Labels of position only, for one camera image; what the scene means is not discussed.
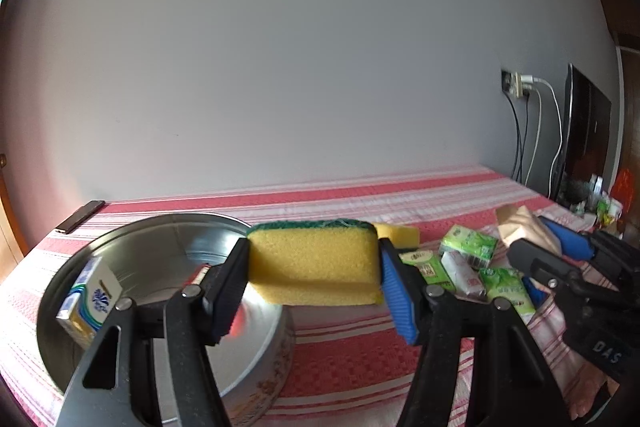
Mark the black flat screen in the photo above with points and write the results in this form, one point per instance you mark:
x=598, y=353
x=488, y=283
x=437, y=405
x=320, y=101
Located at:
x=590, y=127

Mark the yellow sponge green scourer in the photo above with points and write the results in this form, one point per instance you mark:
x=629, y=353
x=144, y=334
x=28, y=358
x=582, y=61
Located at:
x=400, y=234
x=310, y=262

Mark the green yellow small box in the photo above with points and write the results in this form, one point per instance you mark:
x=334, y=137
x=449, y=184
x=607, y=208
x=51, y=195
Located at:
x=432, y=272

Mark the green tissue pack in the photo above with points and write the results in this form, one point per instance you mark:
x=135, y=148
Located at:
x=505, y=287
x=467, y=247

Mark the blue white tissue pack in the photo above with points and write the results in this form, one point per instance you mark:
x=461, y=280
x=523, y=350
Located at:
x=92, y=297

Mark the wooden window frame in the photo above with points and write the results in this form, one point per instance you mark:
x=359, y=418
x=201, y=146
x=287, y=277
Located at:
x=10, y=217

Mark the dark wall socket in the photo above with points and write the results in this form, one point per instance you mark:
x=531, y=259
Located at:
x=509, y=82

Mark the brown paper packet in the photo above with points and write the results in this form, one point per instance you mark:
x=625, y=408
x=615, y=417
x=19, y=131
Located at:
x=517, y=227

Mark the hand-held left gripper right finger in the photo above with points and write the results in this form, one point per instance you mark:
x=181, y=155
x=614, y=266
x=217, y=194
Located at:
x=400, y=302

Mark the cluttered small bottles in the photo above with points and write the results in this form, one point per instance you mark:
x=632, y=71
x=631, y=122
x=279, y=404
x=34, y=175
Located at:
x=597, y=197

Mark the white charger plug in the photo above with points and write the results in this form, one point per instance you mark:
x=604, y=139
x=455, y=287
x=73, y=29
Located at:
x=526, y=85

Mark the white packet red print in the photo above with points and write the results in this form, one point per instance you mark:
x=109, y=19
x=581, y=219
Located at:
x=462, y=277

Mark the person's right hand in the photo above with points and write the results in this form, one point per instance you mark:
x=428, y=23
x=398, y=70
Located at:
x=590, y=389

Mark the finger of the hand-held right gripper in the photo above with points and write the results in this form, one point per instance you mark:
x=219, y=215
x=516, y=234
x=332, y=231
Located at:
x=540, y=264
x=570, y=242

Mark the brown wooden cabinet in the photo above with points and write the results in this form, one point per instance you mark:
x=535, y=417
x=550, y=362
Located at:
x=622, y=72

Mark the black phone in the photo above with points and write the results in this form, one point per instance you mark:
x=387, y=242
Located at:
x=80, y=217

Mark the round metal basin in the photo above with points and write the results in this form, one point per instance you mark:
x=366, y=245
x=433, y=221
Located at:
x=165, y=237

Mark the red bag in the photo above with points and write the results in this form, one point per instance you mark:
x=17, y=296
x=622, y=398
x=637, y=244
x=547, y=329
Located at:
x=627, y=187

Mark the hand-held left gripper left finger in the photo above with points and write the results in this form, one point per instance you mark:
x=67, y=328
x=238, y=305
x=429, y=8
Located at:
x=226, y=302

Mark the red white striped bed sheet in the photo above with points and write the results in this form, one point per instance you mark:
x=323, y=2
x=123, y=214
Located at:
x=350, y=202

